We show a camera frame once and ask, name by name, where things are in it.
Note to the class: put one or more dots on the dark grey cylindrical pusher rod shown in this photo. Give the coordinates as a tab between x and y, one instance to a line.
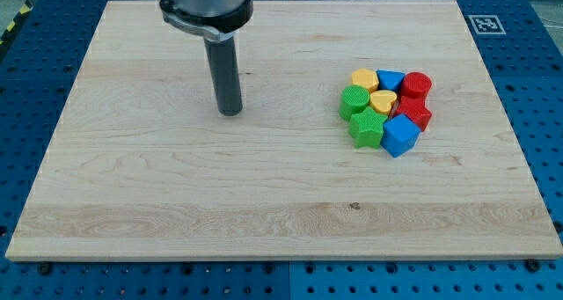
223	65

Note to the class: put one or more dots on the green cylinder block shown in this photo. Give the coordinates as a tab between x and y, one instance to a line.
354	99

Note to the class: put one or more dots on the green star block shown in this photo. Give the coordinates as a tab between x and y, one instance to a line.
367	128

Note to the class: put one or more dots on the blue triangle block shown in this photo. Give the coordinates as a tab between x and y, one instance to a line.
390	80

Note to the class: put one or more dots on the red cylinder block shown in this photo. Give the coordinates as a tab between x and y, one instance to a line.
415	85

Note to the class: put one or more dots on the light wooden board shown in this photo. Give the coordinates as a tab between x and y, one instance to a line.
142	167

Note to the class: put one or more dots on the blue cube block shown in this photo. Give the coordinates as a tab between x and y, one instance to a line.
400	135

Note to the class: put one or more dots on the yellow hexagon block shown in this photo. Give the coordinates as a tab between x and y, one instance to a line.
367	79

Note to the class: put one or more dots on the red star block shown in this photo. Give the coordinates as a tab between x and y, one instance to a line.
415	110

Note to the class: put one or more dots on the yellow heart block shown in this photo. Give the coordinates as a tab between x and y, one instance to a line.
383	101

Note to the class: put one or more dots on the white fiducial marker tag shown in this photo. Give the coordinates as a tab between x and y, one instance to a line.
485	24

